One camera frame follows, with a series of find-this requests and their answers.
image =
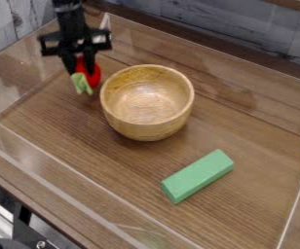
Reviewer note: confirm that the clear acrylic tray walls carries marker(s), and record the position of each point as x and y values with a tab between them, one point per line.
95	183

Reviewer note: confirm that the red plush strawberry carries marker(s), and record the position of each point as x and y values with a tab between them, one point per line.
85	81

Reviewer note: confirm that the black table leg bracket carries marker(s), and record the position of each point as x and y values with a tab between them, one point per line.
29	236

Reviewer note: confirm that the green rectangular block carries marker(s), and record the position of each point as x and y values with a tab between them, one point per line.
196	176

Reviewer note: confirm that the wooden bowl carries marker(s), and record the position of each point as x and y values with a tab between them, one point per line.
148	100

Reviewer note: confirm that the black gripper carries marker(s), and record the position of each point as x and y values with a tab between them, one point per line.
75	37

